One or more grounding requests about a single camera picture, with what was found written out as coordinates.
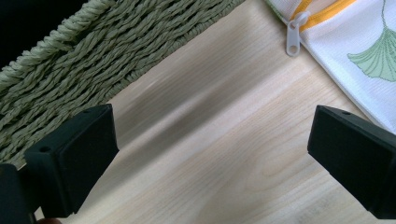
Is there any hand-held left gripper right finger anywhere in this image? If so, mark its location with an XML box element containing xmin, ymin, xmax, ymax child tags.
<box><xmin>306</xmin><ymin>105</ymin><xmax>396</xmax><ymax>220</ymax></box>

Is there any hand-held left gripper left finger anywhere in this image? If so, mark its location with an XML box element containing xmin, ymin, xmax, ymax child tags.
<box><xmin>23</xmin><ymin>103</ymin><xmax>120</xmax><ymax>218</ymax></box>

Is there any white leaf print mesh bag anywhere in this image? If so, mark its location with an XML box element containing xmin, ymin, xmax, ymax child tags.
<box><xmin>264</xmin><ymin>0</ymin><xmax>396</xmax><ymax>135</ymax></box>

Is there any green woven basket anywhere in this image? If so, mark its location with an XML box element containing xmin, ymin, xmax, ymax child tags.
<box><xmin>0</xmin><ymin>0</ymin><xmax>247</xmax><ymax>171</ymax></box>

